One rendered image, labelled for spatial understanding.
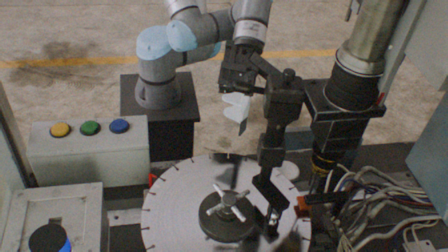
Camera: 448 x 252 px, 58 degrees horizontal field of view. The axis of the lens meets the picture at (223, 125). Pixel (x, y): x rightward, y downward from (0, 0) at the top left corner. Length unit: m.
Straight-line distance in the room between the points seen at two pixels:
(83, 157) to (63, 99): 1.57
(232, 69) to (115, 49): 2.11
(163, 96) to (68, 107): 1.30
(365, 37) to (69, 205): 0.66
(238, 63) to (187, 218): 0.36
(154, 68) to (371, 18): 0.80
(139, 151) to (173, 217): 0.26
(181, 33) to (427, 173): 0.62
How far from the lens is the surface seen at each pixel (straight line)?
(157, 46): 1.20
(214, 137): 2.28
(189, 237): 0.79
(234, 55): 0.92
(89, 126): 1.05
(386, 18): 0.56
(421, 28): 0.55
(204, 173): 0.88
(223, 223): 0.79
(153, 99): 1.30
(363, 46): 0.58
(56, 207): 0.92
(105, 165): 1.05
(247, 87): 0.67
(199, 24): 0.99
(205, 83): 2.64
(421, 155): 0.59
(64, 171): 1.08
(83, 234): 0.87
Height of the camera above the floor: 1.63
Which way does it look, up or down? 44 degrees down
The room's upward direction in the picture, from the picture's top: 6 degrees clockwise
